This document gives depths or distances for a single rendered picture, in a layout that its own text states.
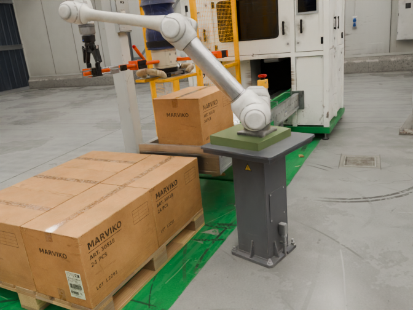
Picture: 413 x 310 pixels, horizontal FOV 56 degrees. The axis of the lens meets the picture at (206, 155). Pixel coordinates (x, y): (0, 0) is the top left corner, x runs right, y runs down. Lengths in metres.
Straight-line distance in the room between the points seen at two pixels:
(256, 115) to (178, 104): 1.04
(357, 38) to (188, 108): 8.78
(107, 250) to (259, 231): 0.92
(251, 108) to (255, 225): 0.79
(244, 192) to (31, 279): 1.28
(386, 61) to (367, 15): 1.25
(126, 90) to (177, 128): 1.15
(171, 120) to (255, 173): 0.95
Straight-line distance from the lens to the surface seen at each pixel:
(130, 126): 4.05
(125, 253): 2.23
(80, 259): 1.99
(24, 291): 2.49
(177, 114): 2.93
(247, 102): 2.02
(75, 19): 2.24
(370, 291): 2.36
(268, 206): 2.35
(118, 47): 3.96
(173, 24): 1.99
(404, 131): 5.26
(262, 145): 2.16
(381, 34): 11.30
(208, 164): 2.84
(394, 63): 11.22
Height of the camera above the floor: 1.39
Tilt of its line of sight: 17 degrees down
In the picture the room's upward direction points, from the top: 6 degrees counter-clockwise
